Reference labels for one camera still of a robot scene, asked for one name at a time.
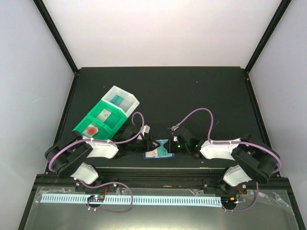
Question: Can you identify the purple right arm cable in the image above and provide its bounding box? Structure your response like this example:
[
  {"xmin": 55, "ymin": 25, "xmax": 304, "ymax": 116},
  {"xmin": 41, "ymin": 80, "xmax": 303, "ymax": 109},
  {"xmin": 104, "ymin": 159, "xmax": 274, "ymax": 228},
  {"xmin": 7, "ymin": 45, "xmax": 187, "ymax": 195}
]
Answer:
[{"xmin": 170, "ymin": 108, "xmax": 281, "ymax": 213}]

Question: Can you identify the teal VIP card in bin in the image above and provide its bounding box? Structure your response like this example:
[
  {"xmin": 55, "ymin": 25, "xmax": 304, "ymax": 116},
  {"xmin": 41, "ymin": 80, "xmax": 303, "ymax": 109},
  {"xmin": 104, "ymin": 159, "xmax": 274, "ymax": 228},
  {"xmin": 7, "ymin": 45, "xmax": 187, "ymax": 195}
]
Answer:
[{"xmin": 110, "ymin": 95, "xmax": 124, "ymax": 106}]

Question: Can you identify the green middle storage bin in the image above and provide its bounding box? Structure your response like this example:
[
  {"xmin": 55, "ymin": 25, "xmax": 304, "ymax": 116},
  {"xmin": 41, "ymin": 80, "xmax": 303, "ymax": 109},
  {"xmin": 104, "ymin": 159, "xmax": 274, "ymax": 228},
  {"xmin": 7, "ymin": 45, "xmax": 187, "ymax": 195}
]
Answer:
[{"xmin": 88, "ymin": 100, "xmax": 127, "ymax": 129}]

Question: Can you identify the navy blue card holder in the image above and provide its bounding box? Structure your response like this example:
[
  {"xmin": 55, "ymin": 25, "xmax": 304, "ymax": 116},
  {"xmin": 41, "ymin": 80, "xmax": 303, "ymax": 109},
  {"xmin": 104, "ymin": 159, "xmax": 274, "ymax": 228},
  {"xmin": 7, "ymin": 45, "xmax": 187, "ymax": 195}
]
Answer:
[{"xmin": 144, "ymin": 139, "xmax": 174, "ymax": 159}]

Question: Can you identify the white storage bin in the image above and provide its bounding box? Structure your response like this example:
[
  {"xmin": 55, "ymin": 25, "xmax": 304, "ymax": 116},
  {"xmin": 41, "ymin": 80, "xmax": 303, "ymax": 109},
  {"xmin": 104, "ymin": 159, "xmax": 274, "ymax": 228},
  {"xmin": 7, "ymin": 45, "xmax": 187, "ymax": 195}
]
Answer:
[{"xmin": 101, "ymin": 86, "xmax": 140, "ymax": 117}]

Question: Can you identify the white slotted cable duct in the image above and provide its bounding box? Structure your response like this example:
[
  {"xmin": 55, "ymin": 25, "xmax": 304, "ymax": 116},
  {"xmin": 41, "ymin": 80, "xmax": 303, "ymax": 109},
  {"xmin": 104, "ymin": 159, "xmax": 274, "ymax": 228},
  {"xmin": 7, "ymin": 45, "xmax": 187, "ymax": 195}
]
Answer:
[{"xmin": 40, "ymin": 194, "xmax": 222, "ymax": 207}]

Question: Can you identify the green end storage bin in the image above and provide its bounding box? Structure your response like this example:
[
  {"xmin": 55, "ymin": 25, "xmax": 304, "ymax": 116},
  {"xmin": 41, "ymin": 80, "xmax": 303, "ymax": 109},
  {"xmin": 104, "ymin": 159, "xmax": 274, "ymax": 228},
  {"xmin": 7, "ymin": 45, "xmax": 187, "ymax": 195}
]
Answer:
[{"xmin": 73, "ymin": 115, "xmax": 115, "ymax": 140}]

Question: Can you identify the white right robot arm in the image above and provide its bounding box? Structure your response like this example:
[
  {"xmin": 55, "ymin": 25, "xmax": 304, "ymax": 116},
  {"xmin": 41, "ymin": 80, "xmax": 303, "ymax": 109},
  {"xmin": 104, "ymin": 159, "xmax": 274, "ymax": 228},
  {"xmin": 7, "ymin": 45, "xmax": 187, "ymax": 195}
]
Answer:
[{"xmin": 164, "ymin": 126, "xmax": 281, "ymax": 194}]

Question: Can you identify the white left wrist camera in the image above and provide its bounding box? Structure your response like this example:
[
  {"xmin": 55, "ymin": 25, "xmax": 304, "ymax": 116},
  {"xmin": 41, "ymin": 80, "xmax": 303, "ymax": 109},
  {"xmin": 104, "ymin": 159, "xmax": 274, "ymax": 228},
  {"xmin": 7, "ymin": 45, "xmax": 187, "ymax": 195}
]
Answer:
[{"xmin": 142, "ymin": 125, "xmax": 150, "ymax": 135}]

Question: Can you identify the black frame post right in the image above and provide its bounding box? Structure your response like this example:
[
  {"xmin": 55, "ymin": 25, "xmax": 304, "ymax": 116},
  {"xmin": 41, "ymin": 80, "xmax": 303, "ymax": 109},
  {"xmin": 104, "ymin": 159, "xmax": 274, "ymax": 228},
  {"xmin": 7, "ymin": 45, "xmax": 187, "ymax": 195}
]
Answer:
[{"xmin": 245, "ymin": 0, "xmax": 292, "ymax": 73}]

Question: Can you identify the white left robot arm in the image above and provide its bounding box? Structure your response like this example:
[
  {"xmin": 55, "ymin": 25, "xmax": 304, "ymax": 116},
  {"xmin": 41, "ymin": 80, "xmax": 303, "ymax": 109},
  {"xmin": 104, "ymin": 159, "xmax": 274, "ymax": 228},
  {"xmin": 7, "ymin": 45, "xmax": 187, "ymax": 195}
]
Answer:
[{"xmin": 45, "ymin": 125, "xmax": 161, "ymax": 191}]

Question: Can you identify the black frame post left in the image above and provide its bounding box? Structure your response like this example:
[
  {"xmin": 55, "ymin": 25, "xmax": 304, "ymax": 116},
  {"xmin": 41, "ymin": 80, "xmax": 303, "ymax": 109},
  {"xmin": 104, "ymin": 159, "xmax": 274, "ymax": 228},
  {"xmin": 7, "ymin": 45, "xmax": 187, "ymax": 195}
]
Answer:
[{"xmin": 33, "ymin": 0, "xmax": 78, "ymax": 74}]

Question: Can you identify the white red card in bin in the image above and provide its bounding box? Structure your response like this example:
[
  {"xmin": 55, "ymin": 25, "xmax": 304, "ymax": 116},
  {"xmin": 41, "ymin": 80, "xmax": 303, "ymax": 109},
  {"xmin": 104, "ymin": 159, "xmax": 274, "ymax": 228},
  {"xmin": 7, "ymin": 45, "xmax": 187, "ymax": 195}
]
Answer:
[{"xmin": 82, "ymin": 124, "xmax": 99, "ymax": 138}]

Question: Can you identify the black frame post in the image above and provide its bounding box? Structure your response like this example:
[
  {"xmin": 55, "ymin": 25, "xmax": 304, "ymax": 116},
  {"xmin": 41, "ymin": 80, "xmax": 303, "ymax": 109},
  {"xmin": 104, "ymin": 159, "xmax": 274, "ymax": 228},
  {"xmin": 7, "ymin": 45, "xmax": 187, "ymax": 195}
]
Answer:
[
  {"xmin": 33, "ymin": 0, "xmax": 78, "ymax": 74},
  {"xmin": 245, "ymin": 0, "xmax": 292, "ymax": 73}
]

